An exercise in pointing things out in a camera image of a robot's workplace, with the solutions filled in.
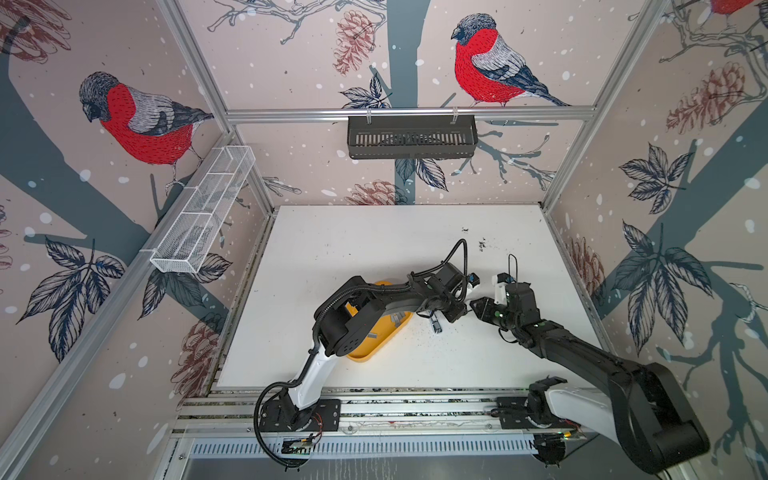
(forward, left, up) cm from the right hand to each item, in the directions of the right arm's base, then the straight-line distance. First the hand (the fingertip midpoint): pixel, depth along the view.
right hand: (472, 305), depth 88 cm
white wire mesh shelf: (+12, +75, +29) cm, 81 cm away
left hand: (-1, +2, -2) cm, 3 cm away
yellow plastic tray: (-8, +25, -2) cm, 27 cm away
